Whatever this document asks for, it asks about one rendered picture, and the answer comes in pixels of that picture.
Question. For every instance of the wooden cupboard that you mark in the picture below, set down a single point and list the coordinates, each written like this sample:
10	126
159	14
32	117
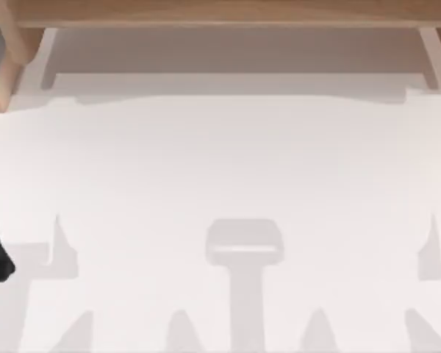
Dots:
220	13

